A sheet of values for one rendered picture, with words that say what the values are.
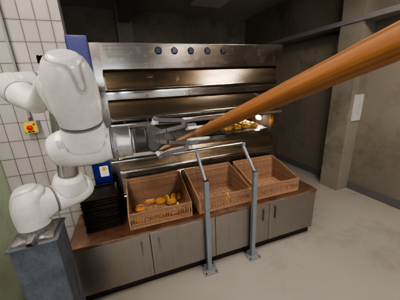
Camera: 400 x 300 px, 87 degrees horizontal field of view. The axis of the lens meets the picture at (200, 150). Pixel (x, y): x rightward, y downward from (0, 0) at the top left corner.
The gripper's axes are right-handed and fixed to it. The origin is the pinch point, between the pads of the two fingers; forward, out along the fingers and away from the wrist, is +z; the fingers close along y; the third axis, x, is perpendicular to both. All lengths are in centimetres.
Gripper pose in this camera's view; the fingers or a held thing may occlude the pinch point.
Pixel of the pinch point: (197, 133)
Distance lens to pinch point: 68.8
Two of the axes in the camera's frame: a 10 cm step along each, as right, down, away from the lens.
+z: 9.4, -1.4, 3.2
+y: 1.5, 9.9, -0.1
